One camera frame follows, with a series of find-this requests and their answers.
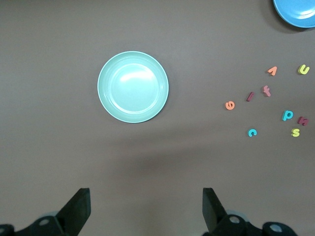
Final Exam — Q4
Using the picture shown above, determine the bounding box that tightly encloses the pale green plate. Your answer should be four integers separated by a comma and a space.
97, 51, 170, 124

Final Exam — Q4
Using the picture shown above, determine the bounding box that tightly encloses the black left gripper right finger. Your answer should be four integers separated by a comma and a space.
202, 188, 296, 236

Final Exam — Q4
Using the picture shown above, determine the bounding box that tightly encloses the blue plate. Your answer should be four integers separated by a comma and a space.
272, 0, 315, 29

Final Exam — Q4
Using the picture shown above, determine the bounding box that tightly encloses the brown table mat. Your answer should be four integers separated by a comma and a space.
0, 0, 315, 236

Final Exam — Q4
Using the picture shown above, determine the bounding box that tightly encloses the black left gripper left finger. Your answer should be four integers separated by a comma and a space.
14, 188, 92, 236

